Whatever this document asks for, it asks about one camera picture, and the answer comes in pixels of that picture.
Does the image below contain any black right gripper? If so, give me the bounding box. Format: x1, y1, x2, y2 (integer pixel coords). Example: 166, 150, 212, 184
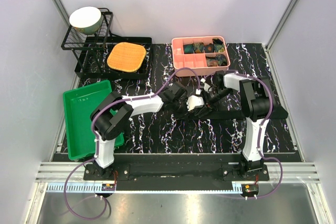
194, 88, 232, 118

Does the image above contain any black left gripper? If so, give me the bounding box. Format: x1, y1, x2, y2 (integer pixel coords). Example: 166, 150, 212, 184
171, 96, 194, 120

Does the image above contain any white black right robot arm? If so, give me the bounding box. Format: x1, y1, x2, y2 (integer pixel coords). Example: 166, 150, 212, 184
213, 71, 274, 180

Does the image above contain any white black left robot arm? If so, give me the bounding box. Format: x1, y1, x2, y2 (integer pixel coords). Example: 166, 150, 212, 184
90, 82, 187, 180

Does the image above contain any rolled colourful large tie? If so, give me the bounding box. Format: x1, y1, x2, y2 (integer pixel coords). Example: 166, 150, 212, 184
205, 54, 228, 67

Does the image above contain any pink divided organizer box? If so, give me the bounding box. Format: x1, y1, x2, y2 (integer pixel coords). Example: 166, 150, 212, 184
172, 36, 230, 77

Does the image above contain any rolled orange dark tie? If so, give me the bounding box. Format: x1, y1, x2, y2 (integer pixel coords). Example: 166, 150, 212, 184
204, 44, 214, 53

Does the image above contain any rolled black green tie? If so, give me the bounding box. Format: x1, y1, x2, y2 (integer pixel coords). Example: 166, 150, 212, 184
212, 38, 226, 52

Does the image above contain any rolled green patterned tie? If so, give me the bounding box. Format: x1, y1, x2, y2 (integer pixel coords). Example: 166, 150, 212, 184
193, 42, 204, 54

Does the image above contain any rolled dark teal tie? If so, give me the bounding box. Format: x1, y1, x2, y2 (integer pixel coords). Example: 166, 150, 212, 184
183, 44, 194, 54

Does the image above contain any orange woven square mat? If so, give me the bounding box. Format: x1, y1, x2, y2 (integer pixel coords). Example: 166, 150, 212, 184
107, 42, 146, 73

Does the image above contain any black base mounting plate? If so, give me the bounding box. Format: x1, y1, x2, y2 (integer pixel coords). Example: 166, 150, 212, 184
83, 153, 270, 182

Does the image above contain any green plastic tray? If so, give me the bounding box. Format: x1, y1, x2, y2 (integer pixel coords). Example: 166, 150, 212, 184
63, 80, 112, 161

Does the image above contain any white green ceramic bowl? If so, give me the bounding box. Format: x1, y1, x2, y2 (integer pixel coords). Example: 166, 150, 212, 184
69, 6, 103, 35

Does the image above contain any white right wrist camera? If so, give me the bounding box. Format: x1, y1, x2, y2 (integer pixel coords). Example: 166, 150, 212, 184
201, 78, 213, 93

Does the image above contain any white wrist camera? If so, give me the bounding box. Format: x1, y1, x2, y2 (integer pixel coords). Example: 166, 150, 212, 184
201, 78, 213, 93
186, 95, 204, 111

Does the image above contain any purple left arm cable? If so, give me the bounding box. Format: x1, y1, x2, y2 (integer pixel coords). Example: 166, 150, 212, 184
63, 68, 202, 220

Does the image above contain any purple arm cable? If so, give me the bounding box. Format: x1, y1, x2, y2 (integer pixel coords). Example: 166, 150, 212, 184
202, 70, 284, 199
63, 68, 202, 220

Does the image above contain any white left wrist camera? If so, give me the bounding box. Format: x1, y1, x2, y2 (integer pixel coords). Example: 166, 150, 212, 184
186, 95, 204, 111

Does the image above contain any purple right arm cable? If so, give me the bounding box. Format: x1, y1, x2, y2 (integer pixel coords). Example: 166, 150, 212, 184
202, 70, 284, 199

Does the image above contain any black wire dish rack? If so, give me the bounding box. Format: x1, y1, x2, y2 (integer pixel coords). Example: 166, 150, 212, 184
61, 8, 153, 80

